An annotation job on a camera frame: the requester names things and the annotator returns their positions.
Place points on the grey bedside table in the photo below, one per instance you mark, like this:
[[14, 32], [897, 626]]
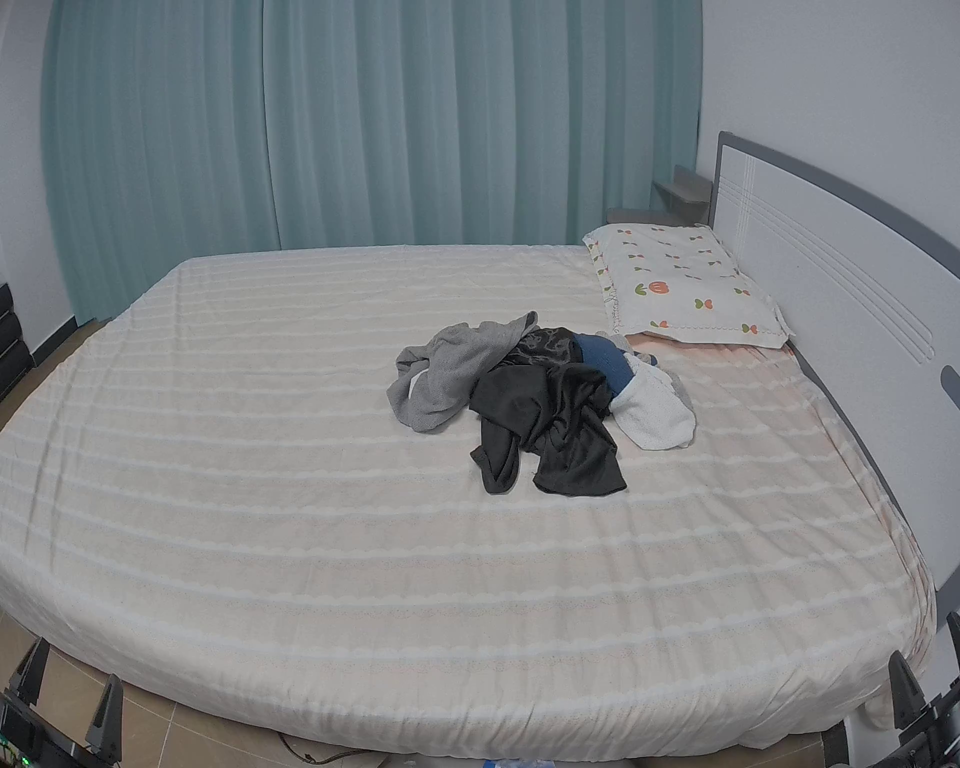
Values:
[[686, 187]]

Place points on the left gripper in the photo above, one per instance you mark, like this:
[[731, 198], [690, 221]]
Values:
[[45, 739]]

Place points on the black chest of drawers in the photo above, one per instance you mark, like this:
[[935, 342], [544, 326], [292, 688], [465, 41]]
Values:
[[11, 337]]

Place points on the black T-shirt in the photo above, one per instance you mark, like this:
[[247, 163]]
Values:
[[555, 431]]

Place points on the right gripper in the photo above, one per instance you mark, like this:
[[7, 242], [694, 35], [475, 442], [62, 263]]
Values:
[[934, 742]]

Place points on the white printed pillow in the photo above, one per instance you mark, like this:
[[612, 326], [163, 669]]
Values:
[[682, 285]]

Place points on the blue-green curtain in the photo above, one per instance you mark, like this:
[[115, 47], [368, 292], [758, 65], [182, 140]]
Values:
[[480, 120], [165, 150]]

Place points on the dark blue garment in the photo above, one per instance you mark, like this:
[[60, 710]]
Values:
[[600, 360]]

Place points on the grey garment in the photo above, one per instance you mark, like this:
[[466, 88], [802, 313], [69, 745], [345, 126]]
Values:
[[442, 367]]

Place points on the bed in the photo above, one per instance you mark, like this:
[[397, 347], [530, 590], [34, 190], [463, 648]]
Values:
[[300, 465]]

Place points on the black shiny garment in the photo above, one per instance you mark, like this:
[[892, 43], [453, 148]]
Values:
[[544, 346]]

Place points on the white garment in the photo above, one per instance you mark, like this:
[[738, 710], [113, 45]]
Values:
[[652, 412]]

